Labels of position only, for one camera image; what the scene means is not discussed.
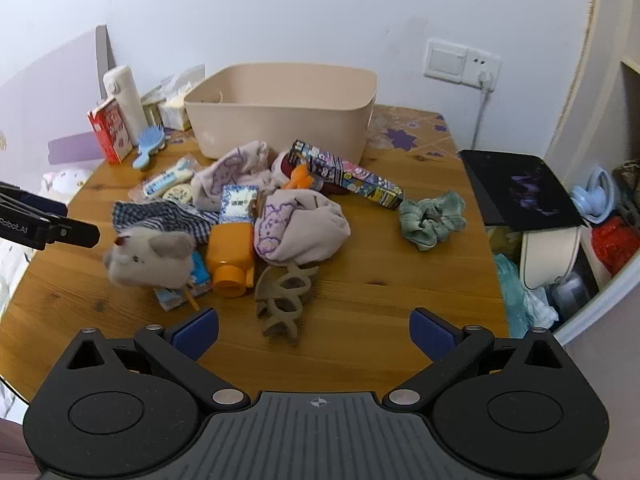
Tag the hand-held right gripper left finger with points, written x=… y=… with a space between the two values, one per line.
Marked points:
x=200 y=332

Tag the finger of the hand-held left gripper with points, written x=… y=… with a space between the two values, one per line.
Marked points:
x=75 y=234
x=47 y=206

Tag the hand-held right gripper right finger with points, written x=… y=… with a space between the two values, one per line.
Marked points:
x=430 y=335

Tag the small blue carton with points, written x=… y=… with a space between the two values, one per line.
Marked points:
x=200 y=272

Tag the blue checkered cloth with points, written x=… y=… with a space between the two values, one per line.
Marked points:
x=150 y=215

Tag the grey plush toy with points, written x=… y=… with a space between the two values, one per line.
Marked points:
x=150 y=260

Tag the orange bottle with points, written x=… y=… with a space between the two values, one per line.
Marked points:
x=230 y=255

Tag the pink sock purple print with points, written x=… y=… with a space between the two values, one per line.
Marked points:
x=300 y=230
x=232 y=167

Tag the colourful long box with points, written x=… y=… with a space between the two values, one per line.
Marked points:
x=350 y=175

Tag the dark red furry hair clip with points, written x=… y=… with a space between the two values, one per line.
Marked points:
x=282 y=165

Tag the beige plastic bin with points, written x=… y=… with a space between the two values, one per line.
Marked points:
x=280 y=120

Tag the white plush pillow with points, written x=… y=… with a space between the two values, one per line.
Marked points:
x=65 y=185

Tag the wooden desk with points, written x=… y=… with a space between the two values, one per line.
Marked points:
x=360 y=305

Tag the beige hair claw clip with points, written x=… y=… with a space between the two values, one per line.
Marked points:
x=282 y=300

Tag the teal plastic bag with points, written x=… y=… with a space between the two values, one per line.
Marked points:
x=510 y=290

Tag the red carton box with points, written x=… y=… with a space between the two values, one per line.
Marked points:
x=110 y=132

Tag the pale purple board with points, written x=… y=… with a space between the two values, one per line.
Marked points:
x=55 y=100

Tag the white blue wipes packet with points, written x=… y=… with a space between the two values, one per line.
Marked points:
x=167 y=177

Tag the small round tin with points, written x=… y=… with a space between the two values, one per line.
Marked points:
x=177 y=194

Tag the green scrunchie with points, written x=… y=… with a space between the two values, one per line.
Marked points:
x=430 y=220

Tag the white plastic bag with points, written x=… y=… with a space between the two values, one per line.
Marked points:
x=542 y=307

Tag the blue hairbrush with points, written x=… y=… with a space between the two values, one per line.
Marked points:
x=150 y=142

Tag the white thermos bottle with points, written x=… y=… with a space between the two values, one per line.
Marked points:
x=125 y=100

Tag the white round container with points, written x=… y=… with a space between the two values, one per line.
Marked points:
x=547 y=260

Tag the yellow green box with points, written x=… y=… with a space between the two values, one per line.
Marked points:
x=150 y=107

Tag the black tablet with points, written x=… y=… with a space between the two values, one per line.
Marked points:
x=520 y=190

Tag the clear tissue pack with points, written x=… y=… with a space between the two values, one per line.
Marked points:
x=180 y=90

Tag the orange plush toy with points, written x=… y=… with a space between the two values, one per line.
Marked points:
x=300 y=177

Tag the purple flower table mat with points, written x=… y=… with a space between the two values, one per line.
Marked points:
x=410 y=130

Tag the red cloth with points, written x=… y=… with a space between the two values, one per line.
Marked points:
x=617 y=245

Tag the light blue headphones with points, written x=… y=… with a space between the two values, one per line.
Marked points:
x=592 y=195

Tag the white plug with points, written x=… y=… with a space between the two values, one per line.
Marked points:
x=486 y=81

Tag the white wall switch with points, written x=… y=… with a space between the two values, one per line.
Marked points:
x=445 y=60

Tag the white wall socket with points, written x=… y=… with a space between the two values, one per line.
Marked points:
x=482 y=62

